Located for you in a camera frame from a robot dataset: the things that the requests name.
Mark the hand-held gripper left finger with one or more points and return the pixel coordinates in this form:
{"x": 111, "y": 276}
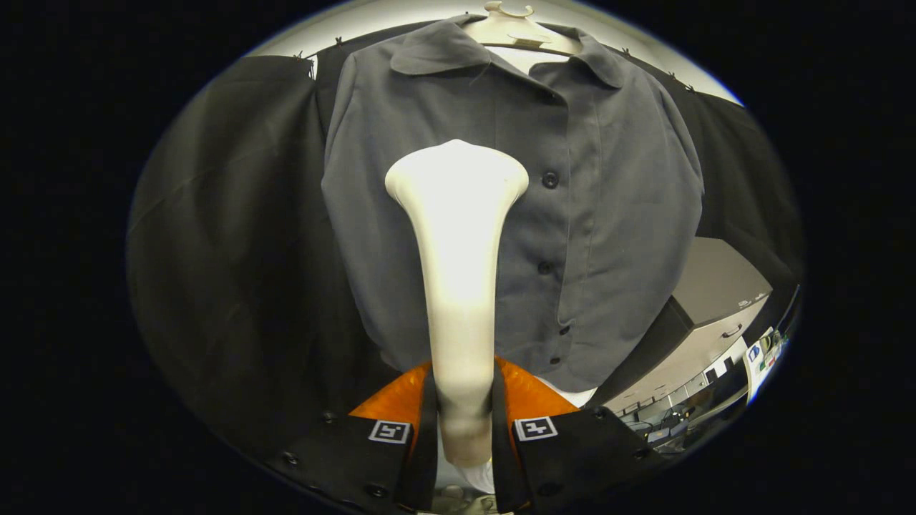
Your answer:
{"x": 358, "y": 458}

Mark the grey button shirt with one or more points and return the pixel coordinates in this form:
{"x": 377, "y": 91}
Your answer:
{"x": 608, "y": 214}

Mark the grey cabinet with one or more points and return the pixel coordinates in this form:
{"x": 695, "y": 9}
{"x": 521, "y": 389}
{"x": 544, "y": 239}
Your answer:
{"x": 715, "y": 279}

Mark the white desk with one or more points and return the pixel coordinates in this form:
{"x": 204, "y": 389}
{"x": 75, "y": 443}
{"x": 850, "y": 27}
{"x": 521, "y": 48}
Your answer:
{"x": 755, "y": 375}

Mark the white clothes hanger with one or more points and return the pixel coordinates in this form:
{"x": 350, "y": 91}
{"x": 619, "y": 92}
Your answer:
{"x": 512, "y": 28}

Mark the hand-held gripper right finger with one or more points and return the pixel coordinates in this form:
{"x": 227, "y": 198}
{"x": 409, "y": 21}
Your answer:
{"x": 580, "y": 450}

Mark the white low cabinet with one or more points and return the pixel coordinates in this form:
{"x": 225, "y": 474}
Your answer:
{"x": 730, "y": 354}

